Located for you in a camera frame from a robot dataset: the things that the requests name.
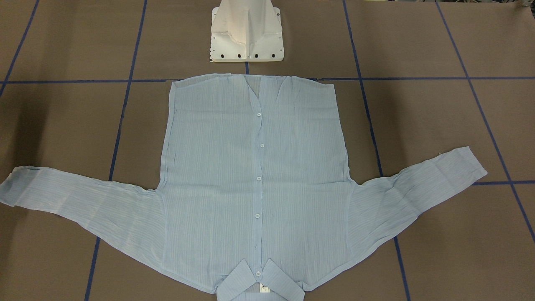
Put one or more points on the light blue button-up shirt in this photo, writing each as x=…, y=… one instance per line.
x=255, y=201

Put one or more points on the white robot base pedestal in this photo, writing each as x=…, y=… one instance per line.
x=246, y=31

